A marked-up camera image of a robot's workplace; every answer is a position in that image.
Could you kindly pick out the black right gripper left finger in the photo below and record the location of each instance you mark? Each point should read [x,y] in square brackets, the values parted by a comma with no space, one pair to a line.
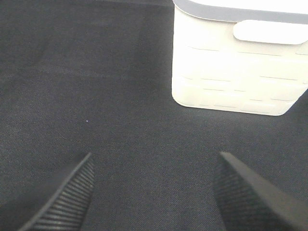
[62,203]

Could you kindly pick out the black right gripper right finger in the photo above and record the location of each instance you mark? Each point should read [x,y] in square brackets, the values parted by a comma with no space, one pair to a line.
[249,202]

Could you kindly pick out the black table cloth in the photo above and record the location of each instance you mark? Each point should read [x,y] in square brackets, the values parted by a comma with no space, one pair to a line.
[95,76]

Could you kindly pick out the white plastic storage bin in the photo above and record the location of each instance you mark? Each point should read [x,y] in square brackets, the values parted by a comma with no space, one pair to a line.
[248,56]

